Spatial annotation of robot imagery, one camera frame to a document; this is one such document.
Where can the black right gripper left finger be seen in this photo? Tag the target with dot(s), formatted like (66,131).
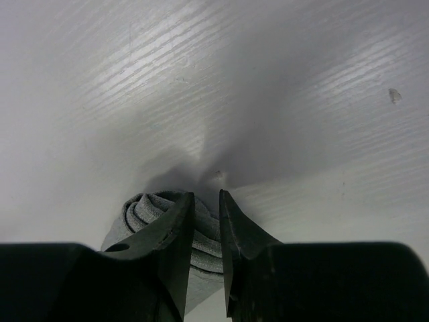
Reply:
(142,278)

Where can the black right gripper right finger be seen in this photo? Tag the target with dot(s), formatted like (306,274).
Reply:
(267,280)

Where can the grey cloth napkin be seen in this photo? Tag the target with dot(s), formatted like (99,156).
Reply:
(206,265)

